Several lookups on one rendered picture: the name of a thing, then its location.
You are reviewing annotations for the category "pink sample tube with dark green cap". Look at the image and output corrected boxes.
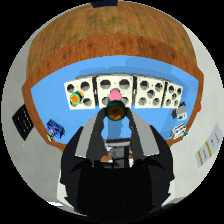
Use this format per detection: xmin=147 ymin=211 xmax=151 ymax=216
xmin=47 ymin=126 xmax=56 ymax=139

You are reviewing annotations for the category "blue tube rack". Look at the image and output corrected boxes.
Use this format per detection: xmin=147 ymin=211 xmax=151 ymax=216
xmin=46 ymin=119 xmax=63 ymax=139

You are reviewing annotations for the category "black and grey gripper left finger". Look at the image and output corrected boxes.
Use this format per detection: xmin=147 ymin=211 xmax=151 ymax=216
xmin=59 ymin=107 xmax=106 ymax=185

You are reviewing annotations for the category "white bucket adapter with holes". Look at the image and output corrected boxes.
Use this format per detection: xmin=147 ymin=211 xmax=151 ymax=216
xmin=97 ymin=74 xmax=133 ymax=108
xmin=64 ymin=75 xmax=99 ymax=109
xmin=131 ymin=75 xmax=165 ymax=108
xmin=160 ymin=80 xmax=183 ymax=108

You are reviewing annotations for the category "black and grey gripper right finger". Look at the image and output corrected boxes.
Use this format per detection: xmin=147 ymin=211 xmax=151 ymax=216
xmin=126 ymin=106 xmax=175 ymax=181

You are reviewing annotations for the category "blue bench mat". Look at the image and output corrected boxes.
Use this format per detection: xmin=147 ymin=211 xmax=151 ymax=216
xmin=31 ymin=56 xmax=198 ymax=144

